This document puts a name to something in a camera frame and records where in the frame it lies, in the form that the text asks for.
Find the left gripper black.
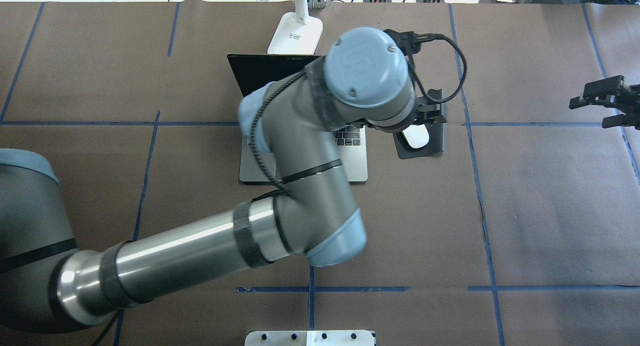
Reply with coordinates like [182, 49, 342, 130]
[413, 102, 447, 126]

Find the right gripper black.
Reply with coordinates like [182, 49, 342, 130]
[569, 75, 640, 130]

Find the white computer mouse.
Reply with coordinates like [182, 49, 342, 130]
[401, 124, 431, 150]

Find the black mouse pad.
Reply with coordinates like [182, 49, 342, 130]
[393, 97, 447, 160]

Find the grey laptop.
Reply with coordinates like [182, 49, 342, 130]
[226, 54, 371, 183]

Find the white desk lamp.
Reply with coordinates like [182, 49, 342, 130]
[267, 0, 326, 55]

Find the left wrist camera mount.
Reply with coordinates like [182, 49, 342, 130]
[383, 29, 434, 57]

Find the white pedestal column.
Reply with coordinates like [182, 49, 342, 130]
[244, 329, 377, 346]

